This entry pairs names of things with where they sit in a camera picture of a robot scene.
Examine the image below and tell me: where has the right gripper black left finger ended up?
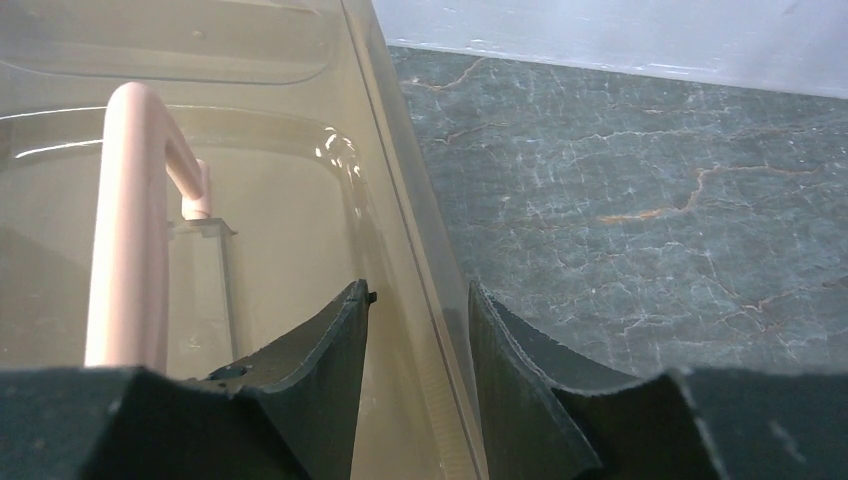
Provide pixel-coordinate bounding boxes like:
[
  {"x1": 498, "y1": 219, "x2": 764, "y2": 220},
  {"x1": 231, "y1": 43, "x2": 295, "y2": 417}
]
[{"x1": 1, "y1": 279, "x2": 377, "y2": 479}]

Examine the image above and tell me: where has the beige translucent tool box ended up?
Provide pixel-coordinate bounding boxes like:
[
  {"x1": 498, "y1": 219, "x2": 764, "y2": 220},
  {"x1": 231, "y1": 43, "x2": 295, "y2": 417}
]
[{"x1": 1, "y1": 1, "x2": 486, "y2": 479}]

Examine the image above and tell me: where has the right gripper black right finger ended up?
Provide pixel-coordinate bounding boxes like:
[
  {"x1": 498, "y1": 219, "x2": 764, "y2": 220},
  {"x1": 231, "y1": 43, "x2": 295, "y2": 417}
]
[{"x1": 468, "y1": 282, "x2": 847, "y2": 479}]

